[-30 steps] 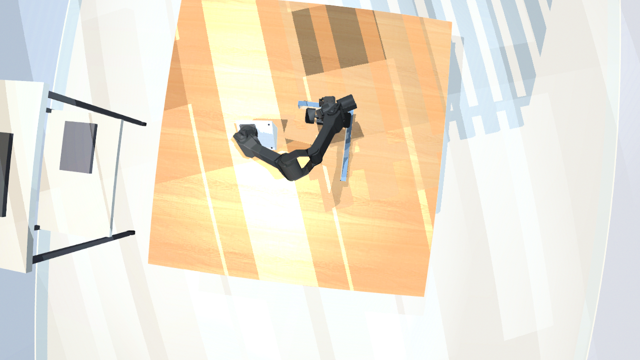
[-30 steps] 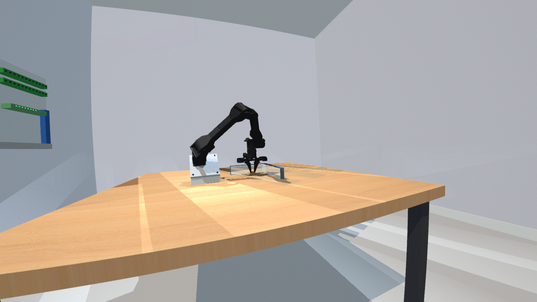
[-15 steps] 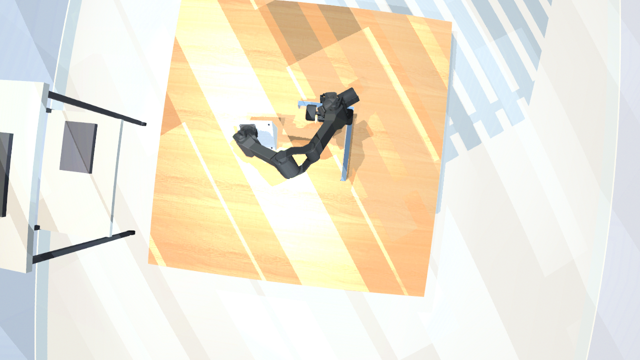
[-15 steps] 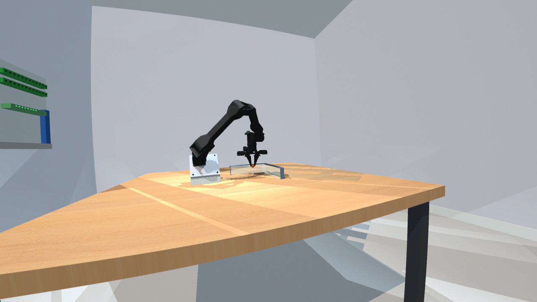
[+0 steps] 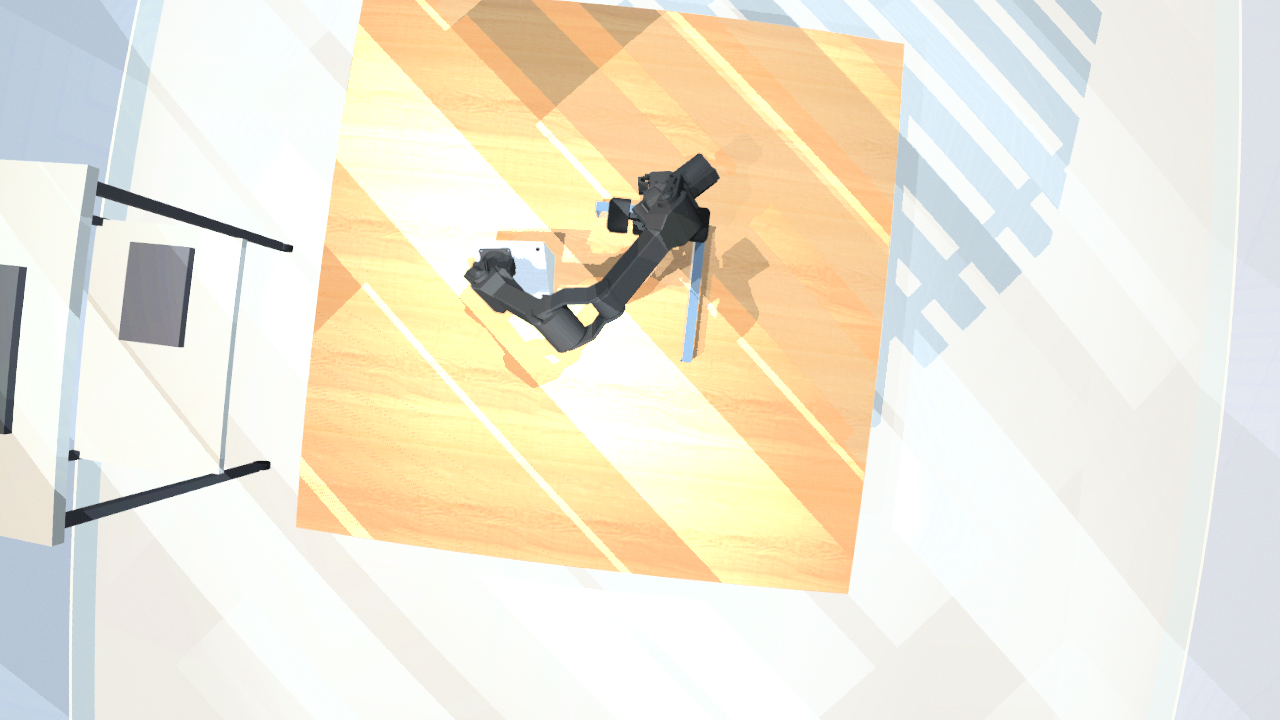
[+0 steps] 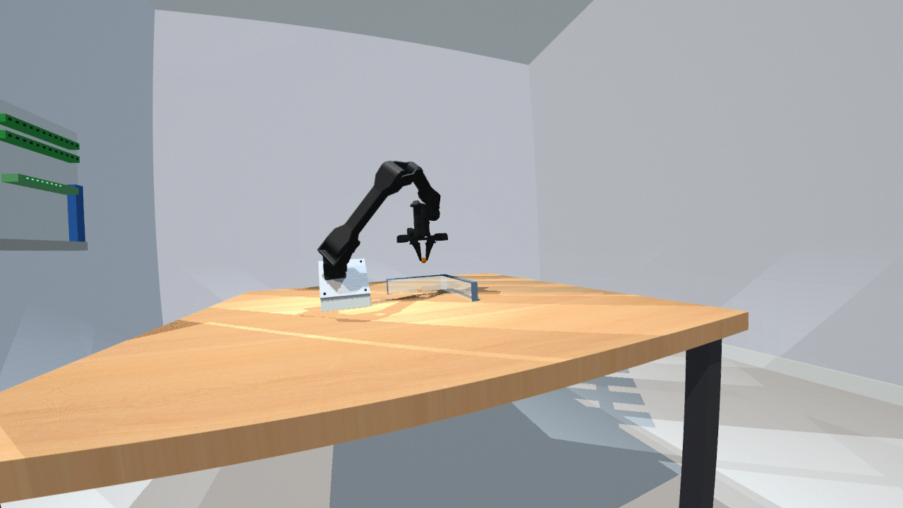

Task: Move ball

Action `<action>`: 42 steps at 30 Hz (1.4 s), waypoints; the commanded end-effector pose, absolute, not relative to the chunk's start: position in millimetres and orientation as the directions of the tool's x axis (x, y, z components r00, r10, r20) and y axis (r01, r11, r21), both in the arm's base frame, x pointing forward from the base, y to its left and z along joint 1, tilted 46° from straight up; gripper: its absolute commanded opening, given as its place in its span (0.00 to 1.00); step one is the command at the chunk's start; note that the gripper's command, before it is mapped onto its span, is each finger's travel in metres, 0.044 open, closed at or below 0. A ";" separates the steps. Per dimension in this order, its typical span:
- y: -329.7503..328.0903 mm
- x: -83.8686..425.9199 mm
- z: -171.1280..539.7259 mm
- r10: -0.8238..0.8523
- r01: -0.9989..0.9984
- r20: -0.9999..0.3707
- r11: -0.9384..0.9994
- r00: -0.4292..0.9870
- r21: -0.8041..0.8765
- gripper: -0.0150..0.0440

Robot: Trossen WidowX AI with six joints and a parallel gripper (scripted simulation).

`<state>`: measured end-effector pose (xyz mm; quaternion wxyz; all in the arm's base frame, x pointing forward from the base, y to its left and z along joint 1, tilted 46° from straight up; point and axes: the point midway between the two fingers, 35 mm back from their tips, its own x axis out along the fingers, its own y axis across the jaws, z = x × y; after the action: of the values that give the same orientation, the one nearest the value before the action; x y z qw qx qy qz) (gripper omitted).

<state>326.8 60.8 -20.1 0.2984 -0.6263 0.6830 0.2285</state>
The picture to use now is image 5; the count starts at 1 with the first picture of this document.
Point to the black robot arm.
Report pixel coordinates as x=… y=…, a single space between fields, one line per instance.
x=671 y=218

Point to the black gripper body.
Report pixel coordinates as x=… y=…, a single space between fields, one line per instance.
x=619 y=214

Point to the clear blue l-shaped wall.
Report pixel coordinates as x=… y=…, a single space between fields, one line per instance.
x=694 y=293

